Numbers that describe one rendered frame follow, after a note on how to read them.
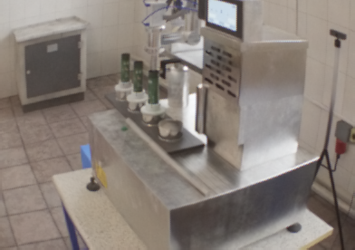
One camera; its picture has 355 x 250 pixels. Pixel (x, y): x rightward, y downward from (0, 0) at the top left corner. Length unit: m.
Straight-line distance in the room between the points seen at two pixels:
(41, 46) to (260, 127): 3.18
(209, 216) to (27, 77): 3.26
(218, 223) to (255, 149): 0.21
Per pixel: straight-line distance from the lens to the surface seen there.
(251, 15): 1.00
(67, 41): 4.14
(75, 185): 1.58
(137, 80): 1.40
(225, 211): 1.09
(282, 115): 1.16
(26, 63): 4.09
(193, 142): 1.24
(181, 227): 1.04
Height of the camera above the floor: 1.59
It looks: 24 degrees down
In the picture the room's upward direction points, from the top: 2 degrees clockwise
